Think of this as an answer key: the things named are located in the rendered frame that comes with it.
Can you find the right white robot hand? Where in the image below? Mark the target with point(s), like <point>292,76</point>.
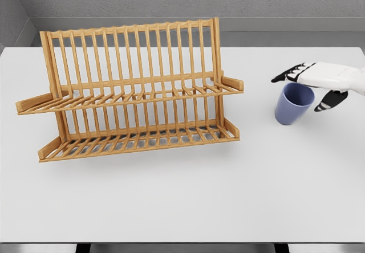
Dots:
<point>319,77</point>

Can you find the blue plastic cup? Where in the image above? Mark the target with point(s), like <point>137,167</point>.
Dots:
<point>292,106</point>

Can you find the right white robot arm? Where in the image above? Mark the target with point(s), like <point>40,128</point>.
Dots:
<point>362,80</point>

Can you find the wooden two-tier dish rack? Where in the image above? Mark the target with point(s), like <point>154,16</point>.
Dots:
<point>134,93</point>

